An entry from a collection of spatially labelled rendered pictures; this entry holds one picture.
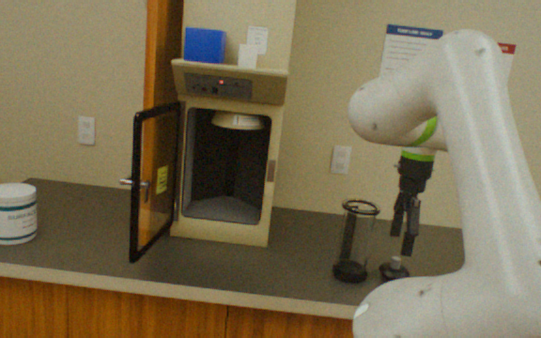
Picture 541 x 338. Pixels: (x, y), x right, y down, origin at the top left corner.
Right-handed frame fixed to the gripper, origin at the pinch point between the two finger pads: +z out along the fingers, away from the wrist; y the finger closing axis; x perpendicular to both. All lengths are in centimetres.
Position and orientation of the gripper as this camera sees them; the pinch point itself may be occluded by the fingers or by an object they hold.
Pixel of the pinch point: (400, 241)
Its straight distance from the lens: 143.3
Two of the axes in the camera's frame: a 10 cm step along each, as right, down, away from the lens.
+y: -0.5, 2.7, -9.6
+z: -1.0, 9.6, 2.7
